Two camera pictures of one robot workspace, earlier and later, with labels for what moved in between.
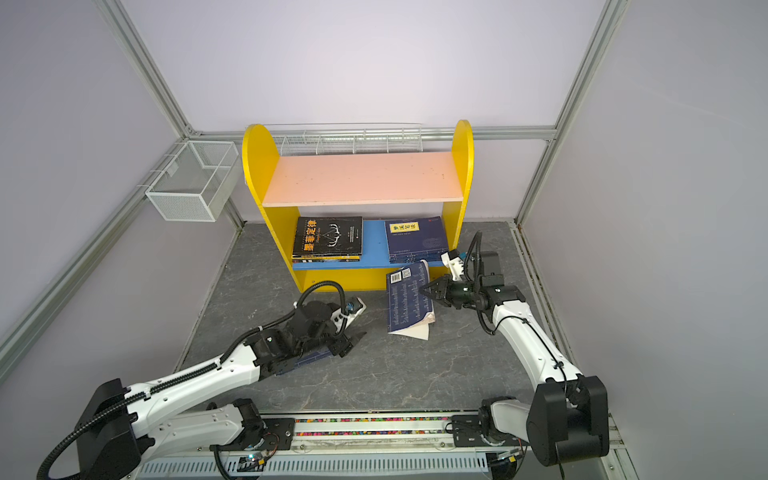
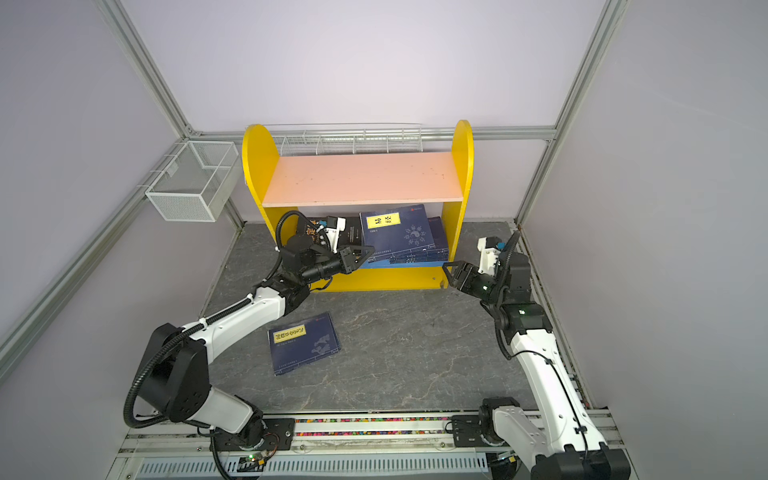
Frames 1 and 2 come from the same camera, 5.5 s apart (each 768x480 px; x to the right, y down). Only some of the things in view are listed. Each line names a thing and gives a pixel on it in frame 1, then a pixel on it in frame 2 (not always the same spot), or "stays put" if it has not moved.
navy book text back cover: [410, 310] to [396, 231]
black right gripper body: [458, 295] to [481, 287]
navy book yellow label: [415, 240] to [396, 229]
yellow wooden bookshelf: [362, 179] stays put
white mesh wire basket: [196, 185] stays put
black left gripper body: [337, 343] to [329, 265]
